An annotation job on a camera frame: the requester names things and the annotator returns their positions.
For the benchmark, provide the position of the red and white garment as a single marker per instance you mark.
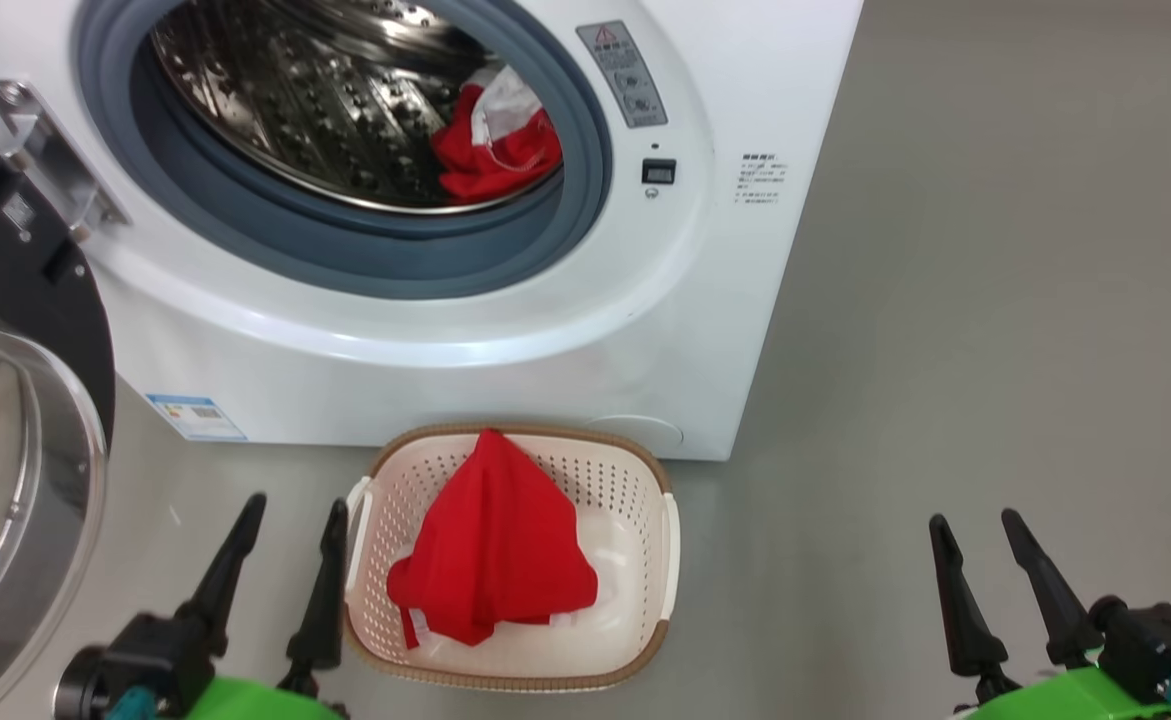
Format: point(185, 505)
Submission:
point(490, 165)

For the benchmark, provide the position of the blue energy label sticker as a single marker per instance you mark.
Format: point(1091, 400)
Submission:
point(195, 417)

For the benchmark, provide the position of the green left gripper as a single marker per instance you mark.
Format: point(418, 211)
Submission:
point(255, 702)

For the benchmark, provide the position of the plain red garment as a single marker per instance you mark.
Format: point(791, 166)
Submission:
point(495, 550)

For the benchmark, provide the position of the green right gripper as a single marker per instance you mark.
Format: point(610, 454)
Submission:
point(1075, 698)

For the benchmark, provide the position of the grey rubber door gasket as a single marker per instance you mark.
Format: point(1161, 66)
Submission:
point(245, 225)

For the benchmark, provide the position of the grey warning sticker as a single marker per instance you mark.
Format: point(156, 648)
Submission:
point(623, 75)

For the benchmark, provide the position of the metal door hinge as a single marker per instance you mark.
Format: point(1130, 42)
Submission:
point(55, 160)

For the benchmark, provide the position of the cream laundry basket brown rim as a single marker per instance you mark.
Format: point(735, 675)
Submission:
point(635, 500)

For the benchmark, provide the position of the black door latch socket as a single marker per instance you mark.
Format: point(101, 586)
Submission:
point(659, 171)

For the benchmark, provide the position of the round filter cover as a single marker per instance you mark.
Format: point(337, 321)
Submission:
point(645, 432)

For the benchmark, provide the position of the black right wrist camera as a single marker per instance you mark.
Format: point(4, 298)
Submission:
point(1150, 640)

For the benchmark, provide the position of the black round glass washer door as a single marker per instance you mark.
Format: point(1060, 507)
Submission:
point(5, 480)

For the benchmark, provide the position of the white front-load washing machine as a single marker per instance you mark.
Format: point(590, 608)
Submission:
point(545, 360)

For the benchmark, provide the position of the stainless steel washer drum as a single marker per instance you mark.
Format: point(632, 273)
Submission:
point(315, 100)

